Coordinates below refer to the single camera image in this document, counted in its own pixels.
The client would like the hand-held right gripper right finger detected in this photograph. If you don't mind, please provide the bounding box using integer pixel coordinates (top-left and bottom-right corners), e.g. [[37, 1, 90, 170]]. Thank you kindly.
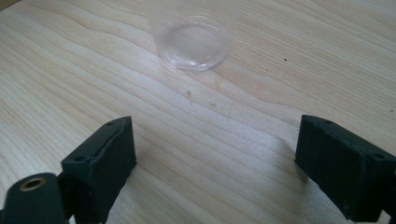
[[294, 114, 396, 224]]

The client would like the clear plastic cup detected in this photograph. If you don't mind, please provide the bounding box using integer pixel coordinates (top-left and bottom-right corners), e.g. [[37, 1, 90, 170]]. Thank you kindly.
[[144, 0, 241, 73]]

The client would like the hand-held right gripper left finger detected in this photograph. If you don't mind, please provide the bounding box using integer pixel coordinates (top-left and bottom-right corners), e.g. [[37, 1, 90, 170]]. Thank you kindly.
[[57, 116, 138, 224]]

